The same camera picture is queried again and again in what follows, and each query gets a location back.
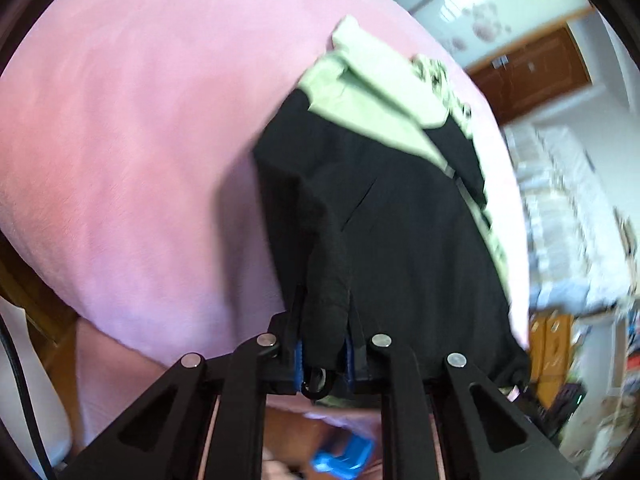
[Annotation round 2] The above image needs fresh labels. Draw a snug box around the floral sliding door wardrobe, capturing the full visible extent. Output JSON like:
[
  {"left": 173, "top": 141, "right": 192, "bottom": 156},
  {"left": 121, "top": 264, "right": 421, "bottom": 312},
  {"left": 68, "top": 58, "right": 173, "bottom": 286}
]
[{"left": 344, "top": 0, "right": 597, "bottom": 70}]

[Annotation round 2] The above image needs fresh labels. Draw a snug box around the wooden bed frame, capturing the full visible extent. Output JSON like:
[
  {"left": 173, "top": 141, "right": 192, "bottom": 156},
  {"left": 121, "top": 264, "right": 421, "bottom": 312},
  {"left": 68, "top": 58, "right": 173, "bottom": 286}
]
[{"left": 0, "top": 237, "right": 82, "bottom": 363}]

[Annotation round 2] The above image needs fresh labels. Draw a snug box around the blue plastic object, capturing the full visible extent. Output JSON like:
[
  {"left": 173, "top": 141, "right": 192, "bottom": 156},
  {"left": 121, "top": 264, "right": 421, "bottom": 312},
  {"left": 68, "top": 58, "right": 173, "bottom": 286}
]
[{"left": 311, "top": 431, "right": 377, "bottom": 480}]

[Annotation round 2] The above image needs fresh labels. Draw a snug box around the black cable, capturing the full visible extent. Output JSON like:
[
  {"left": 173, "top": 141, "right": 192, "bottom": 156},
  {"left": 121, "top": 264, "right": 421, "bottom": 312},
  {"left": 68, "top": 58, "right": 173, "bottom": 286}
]
[{"left": 0, "top": 310, "right": 57, "bottom": 480}]

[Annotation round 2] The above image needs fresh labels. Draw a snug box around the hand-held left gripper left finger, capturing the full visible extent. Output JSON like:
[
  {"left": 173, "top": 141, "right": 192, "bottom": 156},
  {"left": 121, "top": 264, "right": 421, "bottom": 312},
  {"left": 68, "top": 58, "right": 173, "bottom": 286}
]
[{"left": 59, "top": 286, "right": 307, "bottom": 480}]

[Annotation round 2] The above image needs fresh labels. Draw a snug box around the wooden drawer cabinet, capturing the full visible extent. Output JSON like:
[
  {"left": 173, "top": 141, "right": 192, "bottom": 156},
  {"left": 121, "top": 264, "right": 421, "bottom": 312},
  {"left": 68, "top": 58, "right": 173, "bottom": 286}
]
[{"left": 526, "top": 310, "right": 577, "bottom": 403}]

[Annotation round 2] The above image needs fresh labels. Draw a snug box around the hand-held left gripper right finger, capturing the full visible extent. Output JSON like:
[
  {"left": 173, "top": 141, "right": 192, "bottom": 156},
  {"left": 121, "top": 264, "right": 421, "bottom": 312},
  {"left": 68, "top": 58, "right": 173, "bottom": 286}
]
[{"left": 344, "top": 292, "right": 582, "bottom": 480}]

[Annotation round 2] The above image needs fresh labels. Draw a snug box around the green and black hooded jacket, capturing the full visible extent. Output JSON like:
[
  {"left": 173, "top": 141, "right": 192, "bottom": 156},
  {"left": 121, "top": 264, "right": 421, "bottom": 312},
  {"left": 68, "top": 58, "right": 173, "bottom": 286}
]
[{"left": 251, "top": 15, "right": 534, "bottom": 402}]

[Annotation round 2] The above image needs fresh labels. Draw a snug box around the brown wooden door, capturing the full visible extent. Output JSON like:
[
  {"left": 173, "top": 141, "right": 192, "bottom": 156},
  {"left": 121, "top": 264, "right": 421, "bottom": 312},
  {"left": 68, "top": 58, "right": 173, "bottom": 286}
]
[{"left": 469, "top": 25, "right": 594, "bottom": 127}]

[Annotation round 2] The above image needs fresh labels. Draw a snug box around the pink bed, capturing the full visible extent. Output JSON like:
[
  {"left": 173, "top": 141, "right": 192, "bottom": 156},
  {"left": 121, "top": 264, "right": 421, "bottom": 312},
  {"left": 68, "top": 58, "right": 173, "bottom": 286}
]
[{"left": 0, "top": 0, "right": 532, "bottom": 448}]

